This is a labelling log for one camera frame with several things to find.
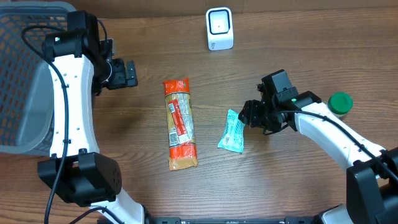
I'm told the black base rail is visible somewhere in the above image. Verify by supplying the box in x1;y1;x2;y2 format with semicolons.
153;217;316;224

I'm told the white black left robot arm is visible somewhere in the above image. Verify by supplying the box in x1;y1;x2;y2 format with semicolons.
37;11;152;223

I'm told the white barcode scanner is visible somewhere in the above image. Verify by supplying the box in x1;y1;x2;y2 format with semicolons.
205;7;234;51

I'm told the green lid jar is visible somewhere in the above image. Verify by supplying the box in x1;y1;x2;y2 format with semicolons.
327;92;353;118

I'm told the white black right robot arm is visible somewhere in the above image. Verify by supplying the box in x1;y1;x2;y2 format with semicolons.
239;70;397;224

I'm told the orange spaghetti pasta packet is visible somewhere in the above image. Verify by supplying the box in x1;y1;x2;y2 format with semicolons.
163;78;198;170

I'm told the grey plastic mesh basket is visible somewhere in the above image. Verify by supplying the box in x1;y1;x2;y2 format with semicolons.
1;1;75;156

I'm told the teal wet wipes packet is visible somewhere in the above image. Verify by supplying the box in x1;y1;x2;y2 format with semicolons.
217;110;245;153

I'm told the red sachet stick packet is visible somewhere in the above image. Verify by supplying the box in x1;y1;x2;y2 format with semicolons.
168;99;190;145

